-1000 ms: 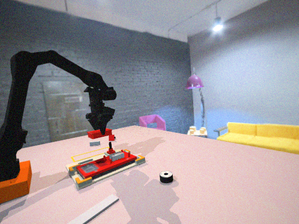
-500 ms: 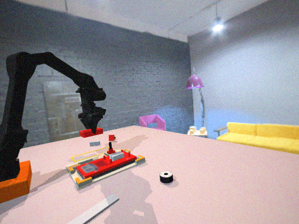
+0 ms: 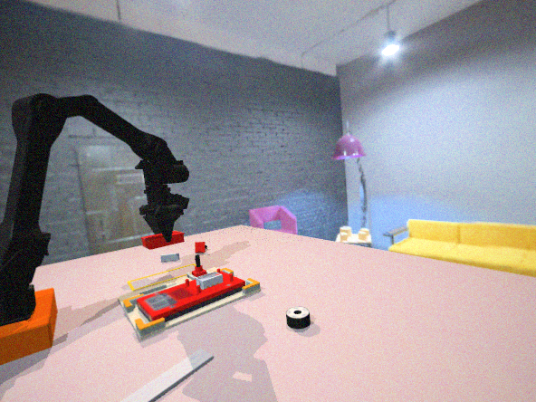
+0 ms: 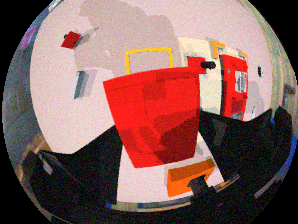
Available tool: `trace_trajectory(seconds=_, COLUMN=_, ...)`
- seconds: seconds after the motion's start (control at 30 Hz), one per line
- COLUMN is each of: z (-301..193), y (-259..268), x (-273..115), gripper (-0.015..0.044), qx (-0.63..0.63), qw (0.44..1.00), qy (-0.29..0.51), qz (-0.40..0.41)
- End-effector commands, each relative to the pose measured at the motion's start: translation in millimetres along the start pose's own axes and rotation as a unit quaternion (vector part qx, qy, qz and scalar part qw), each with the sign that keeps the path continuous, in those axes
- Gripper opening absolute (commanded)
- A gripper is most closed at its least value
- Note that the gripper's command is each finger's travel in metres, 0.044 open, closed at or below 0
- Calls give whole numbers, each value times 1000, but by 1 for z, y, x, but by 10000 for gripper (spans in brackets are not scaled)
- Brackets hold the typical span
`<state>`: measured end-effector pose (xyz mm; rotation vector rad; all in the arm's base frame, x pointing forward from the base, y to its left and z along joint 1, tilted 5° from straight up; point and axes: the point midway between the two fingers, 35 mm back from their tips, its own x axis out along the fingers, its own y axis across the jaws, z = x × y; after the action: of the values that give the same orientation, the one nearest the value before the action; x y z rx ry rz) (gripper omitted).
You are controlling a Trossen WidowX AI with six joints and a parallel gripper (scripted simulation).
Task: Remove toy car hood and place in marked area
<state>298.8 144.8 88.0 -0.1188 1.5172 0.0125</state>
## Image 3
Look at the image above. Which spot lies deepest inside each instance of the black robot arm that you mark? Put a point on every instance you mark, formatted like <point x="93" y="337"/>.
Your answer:
<point x="38" y="121"/>

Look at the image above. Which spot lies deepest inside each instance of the black toy tyre with white hub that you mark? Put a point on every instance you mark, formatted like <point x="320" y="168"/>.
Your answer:
<point x="298" y="317"/>

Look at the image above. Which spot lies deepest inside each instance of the white flat bar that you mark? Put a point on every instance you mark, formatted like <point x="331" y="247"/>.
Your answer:
<point x="163" y="383"/>

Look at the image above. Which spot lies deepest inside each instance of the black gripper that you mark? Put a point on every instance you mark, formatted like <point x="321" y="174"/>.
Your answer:
<point x="159" y="216"/>

